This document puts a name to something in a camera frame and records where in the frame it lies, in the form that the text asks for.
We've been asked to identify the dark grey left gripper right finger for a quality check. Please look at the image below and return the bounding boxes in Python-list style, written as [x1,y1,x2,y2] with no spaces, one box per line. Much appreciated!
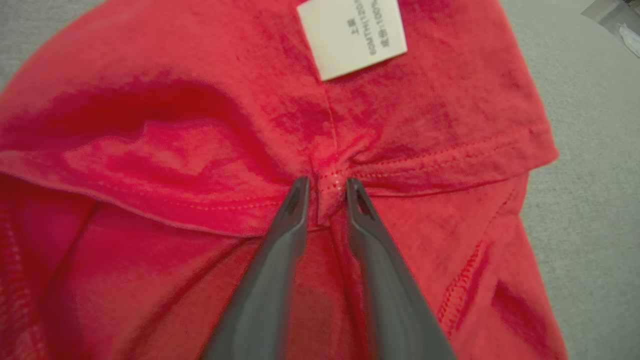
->
[345,177,457,360]

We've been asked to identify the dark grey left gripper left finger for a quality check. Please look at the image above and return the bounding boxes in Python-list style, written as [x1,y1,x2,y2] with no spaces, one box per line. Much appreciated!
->
[200,175,311,360]

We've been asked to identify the clear plastic wrap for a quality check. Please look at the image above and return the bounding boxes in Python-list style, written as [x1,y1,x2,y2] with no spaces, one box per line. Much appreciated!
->
[581,0,640,57]

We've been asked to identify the red printed jersey shirt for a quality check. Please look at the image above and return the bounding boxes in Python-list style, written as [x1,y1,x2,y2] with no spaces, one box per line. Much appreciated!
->
[0,0,569,360]

